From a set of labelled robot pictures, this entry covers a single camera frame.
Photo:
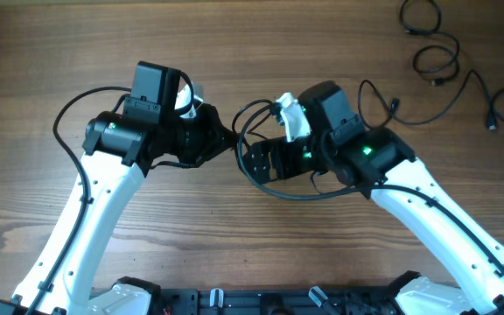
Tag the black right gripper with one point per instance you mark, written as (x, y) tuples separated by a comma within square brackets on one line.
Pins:
[(281, 147)]

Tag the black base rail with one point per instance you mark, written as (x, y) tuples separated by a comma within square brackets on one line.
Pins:
[(217, 301)]

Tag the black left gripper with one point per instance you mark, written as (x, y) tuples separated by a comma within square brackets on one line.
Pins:
[(213, 134)]

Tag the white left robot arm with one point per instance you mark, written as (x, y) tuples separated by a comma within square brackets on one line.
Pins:
[(159, 120)]

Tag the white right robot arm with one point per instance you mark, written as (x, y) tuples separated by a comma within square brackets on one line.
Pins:
[(323, 134)]

